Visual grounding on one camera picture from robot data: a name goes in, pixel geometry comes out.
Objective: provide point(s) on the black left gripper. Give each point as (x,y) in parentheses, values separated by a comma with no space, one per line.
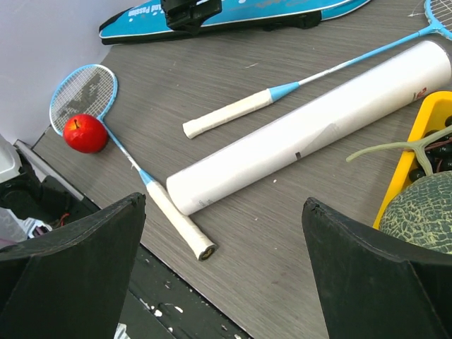
(189,15)

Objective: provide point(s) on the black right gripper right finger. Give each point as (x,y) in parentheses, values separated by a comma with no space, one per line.
(371,285)

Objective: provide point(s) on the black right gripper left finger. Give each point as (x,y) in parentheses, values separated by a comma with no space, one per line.
(72,282)

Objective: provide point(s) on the blue sport racket bag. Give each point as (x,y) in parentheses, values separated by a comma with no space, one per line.
(147,22)

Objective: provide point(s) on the blue racket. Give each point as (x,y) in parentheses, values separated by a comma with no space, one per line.
(438,14)
(92,90)

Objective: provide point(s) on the white shuttlecock tube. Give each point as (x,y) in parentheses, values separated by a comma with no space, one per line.
(382,90)

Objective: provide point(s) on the green netted melon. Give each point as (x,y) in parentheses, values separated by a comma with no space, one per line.
(421,214)

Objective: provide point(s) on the black grape bunch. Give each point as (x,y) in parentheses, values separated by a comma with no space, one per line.
(438,153)

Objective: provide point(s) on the red apple on table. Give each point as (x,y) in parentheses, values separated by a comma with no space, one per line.
(85,134)

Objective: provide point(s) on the yellow plastic tray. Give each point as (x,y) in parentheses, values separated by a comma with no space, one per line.
(433,112)

